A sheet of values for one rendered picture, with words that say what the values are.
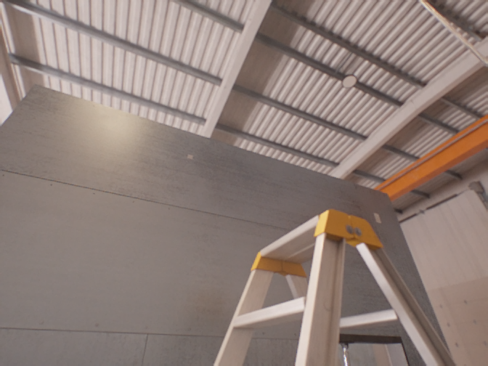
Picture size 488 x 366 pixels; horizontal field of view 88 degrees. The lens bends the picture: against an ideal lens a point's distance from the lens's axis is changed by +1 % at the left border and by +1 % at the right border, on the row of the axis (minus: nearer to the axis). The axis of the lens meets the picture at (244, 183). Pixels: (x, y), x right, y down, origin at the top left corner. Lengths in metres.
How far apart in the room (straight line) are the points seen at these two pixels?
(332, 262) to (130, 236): 0.89
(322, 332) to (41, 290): 0.97
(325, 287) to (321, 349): 0.12
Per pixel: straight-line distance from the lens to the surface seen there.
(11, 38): 8.64
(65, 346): 1.18
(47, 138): 1.54
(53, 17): 7.67
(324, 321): 0.58
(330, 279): 0.62
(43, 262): 1.24
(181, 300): 1.21
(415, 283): 2.20
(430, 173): 9.22
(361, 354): 6.14
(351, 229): 0.70
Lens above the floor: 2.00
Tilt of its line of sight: 36 degrees up
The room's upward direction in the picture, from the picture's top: straight up
